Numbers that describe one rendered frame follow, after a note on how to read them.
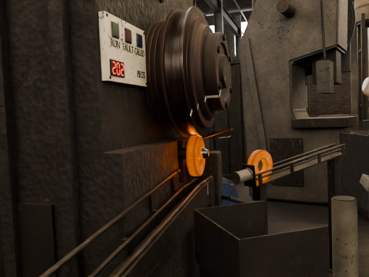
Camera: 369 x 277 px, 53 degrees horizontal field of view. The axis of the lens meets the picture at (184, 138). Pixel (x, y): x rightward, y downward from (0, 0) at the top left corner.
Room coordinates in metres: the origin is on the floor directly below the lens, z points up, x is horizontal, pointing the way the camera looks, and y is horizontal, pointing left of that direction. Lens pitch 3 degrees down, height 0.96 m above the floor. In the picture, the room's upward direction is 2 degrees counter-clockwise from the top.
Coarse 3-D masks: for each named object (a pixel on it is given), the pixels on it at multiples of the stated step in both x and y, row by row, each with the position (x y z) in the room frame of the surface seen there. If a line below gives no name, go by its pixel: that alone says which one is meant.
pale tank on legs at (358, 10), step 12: (360, 0) 9.01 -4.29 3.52; (360, 12) 9.01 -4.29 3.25; (360, 24) 9.18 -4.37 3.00; (360, 36) 9.51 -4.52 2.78; (360, 48) 9.51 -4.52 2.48; (360, 60) 9.51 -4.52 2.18; (360, 72) 9.51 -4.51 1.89; (360, 84) 9.52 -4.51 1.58; (360, 96) 9.52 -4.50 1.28; (360, 108) 9.52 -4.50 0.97; (360, 120) 9.52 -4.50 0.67
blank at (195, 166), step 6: (192, 138) 1.37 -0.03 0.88; (198, 138) 1.38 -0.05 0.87; (192, 144) 1.35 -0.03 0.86; (198, 144) 1.38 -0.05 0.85; (186, 150) 1.34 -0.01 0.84; (192, 150) 1.33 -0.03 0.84; (186, 156) 1.34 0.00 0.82; (192, 156) 1.33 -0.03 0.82; (192, 162) 1.33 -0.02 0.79; (198, 162) 1.37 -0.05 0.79; (204, 162) 1.45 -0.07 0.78; (192, 168) 1.34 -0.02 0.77; (198, 168) 1.37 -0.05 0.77; (192, 174) 1.37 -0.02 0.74; (198, 174) 1.37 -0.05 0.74
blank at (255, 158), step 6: (258, 150) 1.80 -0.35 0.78; (264, 150) 1.80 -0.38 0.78; (252, 156) 1.77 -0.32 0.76; (258, 156) 1.77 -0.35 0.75; (264, 156) 1.80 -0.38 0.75; (270, 156) 1.83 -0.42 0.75; (252, 162) 1.75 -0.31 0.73; (258, 162) 1.77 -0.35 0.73; (264, 162) 1.82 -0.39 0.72; (270, 162) 1.83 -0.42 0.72; (258, 168) 1.77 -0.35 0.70; (264, 168) 1.82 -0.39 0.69; (270, 168) 1.83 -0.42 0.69; (264, 174) 1.80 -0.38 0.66; (258, 180) 1.77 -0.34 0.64; (264, 180) 1.80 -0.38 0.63
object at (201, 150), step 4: (180, 148) 1.41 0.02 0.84; (184, 148) 1.41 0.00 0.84; (200, 148) 1.39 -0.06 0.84; (204, 148) 1.39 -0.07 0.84; (180, 152) 1.40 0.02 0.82; (184, 152) 1.40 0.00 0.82; (200, 152) 1.38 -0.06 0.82; (204, 152) 1.38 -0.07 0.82; (208, 152) 1.39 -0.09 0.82; (180, 156) 1.40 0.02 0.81; (184, 156) 1.40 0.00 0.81; (200, 156) 1.38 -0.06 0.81; (204, 156) 1.38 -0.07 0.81; (208, 156) 1.39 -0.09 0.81
